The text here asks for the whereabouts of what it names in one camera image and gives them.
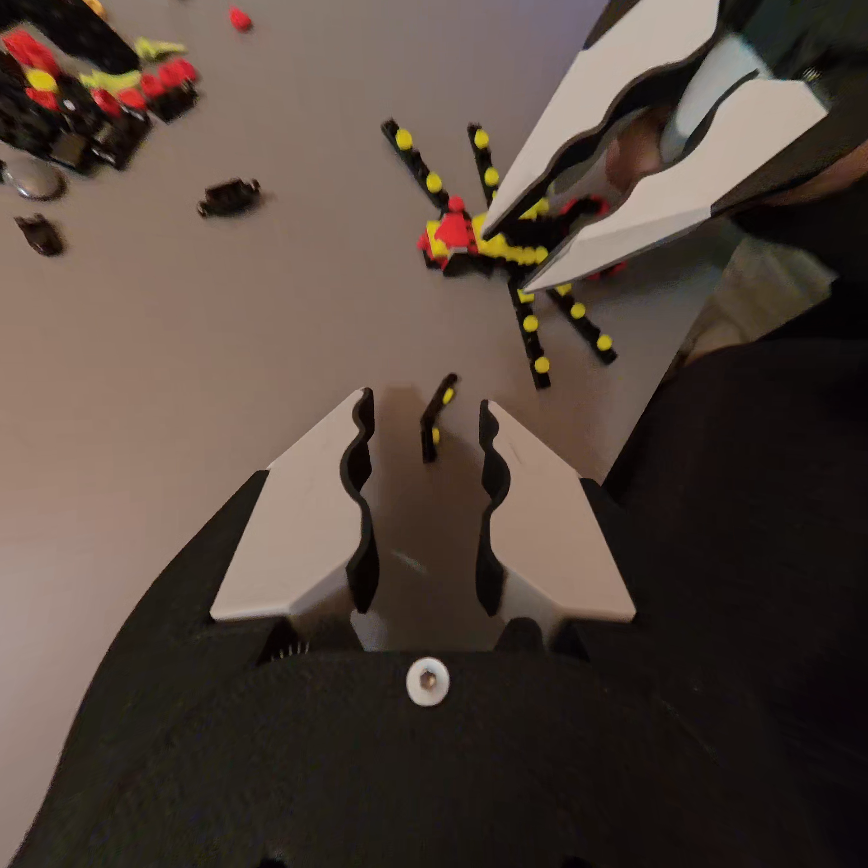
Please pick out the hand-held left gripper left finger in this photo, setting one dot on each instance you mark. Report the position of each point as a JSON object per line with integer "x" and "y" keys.
{"x": 291, "y": 536}

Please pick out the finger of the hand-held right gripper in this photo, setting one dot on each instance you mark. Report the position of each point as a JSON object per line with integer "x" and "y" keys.
{"x": 732, "y": 163}
{"x": 610, "y": 68}

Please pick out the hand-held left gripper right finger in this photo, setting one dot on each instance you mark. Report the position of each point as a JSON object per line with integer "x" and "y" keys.
{"x": 563, "y": 542}

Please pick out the black yellow lego leg segment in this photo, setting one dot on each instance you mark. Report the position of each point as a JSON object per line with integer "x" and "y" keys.
{"x": 434, "y": 420}

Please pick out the black yellow red lego model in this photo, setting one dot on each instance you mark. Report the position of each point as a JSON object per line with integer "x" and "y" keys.
{"x": 454, "y": 230}

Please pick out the tiny red lego piece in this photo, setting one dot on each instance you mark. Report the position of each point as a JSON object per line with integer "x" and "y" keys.
{"x": 240, "y": 19}

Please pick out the black clip lego piece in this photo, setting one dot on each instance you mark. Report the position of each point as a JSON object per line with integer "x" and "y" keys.
{"x": 39, "y": 234}

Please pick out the grey dome lego piece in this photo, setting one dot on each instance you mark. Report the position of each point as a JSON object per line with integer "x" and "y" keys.
{"x": 34, "y": 180}

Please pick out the pile of loose lego pieces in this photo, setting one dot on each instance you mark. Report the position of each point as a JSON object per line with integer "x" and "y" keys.
{"x": 68, "y": 81}

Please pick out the person's right hand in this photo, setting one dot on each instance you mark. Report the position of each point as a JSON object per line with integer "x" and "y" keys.
{"x": 637, "y": 156}

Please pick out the person's black knit clothing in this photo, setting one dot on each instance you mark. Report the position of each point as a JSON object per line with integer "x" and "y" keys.
{"x": 746, "y": 542}

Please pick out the black bracket lego piece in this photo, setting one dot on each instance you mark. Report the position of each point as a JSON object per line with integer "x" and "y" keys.
{"x": 229, "y": 196}

